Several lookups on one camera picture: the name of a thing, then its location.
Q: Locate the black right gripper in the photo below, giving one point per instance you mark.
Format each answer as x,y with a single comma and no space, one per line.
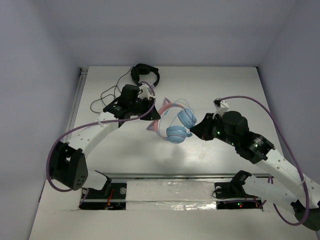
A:
202,129

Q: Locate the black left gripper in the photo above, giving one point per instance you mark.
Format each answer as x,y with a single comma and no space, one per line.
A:
144,107

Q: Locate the pink blue cat-ear headphones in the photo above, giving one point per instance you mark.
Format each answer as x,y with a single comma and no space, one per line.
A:
179,128

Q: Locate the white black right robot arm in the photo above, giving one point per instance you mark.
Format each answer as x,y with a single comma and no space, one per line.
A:
299,194

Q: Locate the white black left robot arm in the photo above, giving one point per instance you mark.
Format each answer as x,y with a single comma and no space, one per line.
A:
66,161

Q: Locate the black headphones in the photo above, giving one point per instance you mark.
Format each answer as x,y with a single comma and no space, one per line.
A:
142,69

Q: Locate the silver foil tape strip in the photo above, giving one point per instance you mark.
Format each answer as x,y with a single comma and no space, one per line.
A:
170,195

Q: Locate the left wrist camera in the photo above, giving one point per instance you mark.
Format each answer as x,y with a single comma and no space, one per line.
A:
146,90

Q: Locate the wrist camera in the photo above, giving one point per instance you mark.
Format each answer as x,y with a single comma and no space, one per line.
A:
221,107
146,90

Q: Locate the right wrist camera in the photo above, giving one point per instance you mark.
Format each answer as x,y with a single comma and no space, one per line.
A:
221,107

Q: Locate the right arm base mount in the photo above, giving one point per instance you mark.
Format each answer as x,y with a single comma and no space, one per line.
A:
232,196

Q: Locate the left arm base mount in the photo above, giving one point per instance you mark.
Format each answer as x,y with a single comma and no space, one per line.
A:
111,197

